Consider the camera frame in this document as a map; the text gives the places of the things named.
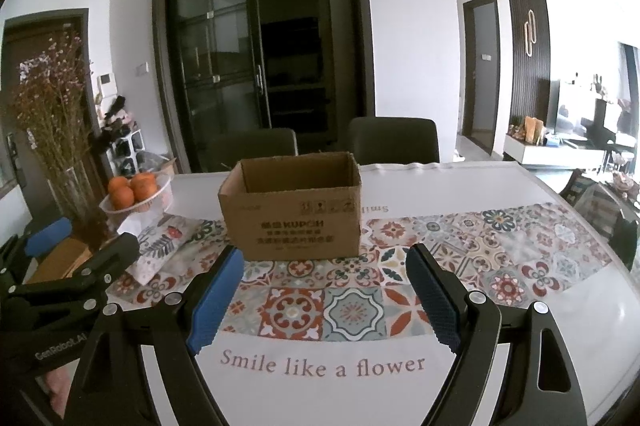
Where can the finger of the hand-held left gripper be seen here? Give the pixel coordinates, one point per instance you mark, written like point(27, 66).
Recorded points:
point(47, 237)
point(112, 258)

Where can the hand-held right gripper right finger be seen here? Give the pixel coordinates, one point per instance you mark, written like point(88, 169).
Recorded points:
point(434, 301)

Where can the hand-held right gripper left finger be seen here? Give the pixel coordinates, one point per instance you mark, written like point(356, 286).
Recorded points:
point(212, 306)

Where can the brown cardboard box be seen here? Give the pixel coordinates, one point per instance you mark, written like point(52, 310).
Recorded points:
point(295, 221)

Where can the person's left forearm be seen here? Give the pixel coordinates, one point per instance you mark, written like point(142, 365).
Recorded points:
point(56, 381)

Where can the brown wooden stool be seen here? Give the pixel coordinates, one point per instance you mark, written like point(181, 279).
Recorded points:
point(60, 258)

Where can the white tissue paper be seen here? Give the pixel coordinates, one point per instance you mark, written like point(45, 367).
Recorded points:
point(134, 224)

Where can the clear glass vase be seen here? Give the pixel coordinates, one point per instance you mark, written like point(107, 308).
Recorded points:
point(75, 196)

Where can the floral fabric tissue cover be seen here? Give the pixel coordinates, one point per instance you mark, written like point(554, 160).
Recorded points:
point(165, 246)

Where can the orange fruit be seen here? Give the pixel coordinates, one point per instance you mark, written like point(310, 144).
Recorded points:
point(121, 197)
point(145, 187)
point(117, 182)

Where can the white fruit basket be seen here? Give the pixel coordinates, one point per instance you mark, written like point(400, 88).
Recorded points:
point(160, 201)

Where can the grey bag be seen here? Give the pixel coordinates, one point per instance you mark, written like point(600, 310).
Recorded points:
point(152, 161)

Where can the patterned white tablecloth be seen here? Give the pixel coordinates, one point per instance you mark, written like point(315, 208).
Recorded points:
point(450, 196)

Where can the white cluttered shelf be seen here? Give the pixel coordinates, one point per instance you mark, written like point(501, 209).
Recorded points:
point(120, 141)

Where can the dried flower bouquet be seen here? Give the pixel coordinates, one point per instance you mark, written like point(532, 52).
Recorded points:
point(50, 106)

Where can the dark dining chair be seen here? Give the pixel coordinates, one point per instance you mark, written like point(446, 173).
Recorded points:
point(255, 149)
point(392, 139)

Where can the vase of dried flowers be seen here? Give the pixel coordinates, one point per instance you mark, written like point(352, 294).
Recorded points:
point(15, 71)

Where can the white low cabinet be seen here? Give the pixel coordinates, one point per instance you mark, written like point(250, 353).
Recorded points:
point(550, 154)

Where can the chair with patterned cushion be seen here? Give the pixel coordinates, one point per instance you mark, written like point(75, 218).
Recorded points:
point(600, 206)

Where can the orange cabinet decoration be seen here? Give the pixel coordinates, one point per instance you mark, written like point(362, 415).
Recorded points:
point(532, 129)

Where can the dark glass sliding door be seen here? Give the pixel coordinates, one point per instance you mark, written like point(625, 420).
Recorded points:
point(225, 56)

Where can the dark interior door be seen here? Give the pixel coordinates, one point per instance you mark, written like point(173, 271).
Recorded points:
point(482, 66)

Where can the white wall intercom panel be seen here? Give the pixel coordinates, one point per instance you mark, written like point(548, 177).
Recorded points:
point(108, 80)

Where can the white light switch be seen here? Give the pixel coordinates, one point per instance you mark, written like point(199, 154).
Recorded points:
point(142, 67)

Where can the dark slatted wall panel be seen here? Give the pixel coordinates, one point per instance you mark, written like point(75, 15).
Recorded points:
point(542, 86)

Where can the gold wall ornament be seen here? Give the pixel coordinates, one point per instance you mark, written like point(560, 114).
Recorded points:
point(530, 32)

